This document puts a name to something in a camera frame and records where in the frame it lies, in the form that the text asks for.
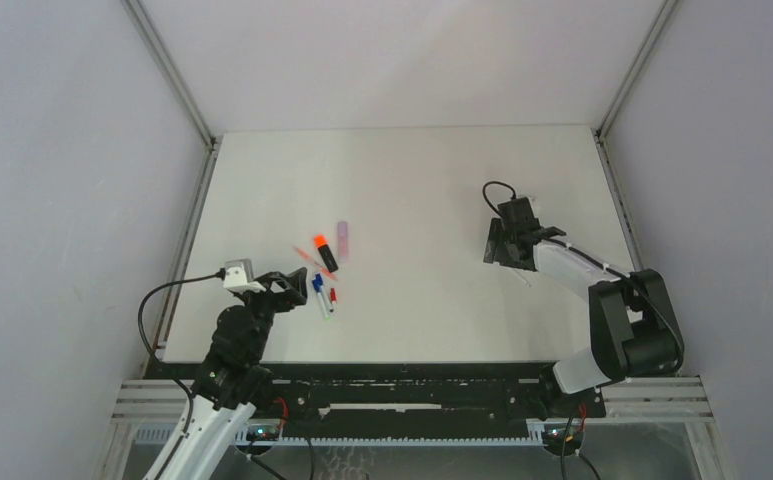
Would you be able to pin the thin orange pen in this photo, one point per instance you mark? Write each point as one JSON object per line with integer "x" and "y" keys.
{"x": 322, "y": 270}

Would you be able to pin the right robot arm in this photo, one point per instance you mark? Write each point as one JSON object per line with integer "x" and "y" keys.
{"x": 633, "y": 330}

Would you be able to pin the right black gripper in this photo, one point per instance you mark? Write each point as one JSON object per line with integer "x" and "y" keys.
{"x": 496, "y": 251}

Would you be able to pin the orange pen cap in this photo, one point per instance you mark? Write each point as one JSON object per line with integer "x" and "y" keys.
{"x": 320, "y": 241}

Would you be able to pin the orange marker pen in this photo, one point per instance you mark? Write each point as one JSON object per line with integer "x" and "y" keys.
{"x": 328, "y": 258}

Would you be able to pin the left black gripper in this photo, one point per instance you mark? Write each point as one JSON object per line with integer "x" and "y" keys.
{"x": 294, "y": 293}

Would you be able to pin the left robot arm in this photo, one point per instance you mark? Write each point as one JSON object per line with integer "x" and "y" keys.
{"x": 220, "y": 400}

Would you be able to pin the right aluminium frame post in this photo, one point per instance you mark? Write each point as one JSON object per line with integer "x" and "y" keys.
{"x": 614, "y": 138}

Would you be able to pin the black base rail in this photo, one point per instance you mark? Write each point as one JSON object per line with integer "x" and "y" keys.
{"x": 417, "y": 401}

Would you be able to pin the white pen blue end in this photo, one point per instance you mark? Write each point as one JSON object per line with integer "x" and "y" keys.
{"x": 518, "y": 273}

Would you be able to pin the white pen black end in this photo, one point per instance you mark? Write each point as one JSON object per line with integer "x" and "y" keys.
{"x": 326, "y": 301}

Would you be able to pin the left aluminium frame post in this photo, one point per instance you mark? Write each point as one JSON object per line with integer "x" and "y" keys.
{"x": 141, "y": 18}

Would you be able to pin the aluminium frame post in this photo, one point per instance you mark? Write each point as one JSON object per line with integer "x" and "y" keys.
{"x": 614, "y": 138}
{"x": 141, "y": 18}

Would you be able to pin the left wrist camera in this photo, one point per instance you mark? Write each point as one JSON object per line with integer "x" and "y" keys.
{"x": 239, "y": 277}

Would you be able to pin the blue eraser pen cap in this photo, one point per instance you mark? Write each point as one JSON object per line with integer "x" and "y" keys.
{"x": 318, "y": 279}

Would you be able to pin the pink marker pen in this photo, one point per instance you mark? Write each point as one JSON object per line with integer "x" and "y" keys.
{"x": 343, "y": 247}

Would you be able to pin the white pen green end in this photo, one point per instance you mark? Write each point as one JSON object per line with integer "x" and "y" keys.
{"x": 324, "y": 307}

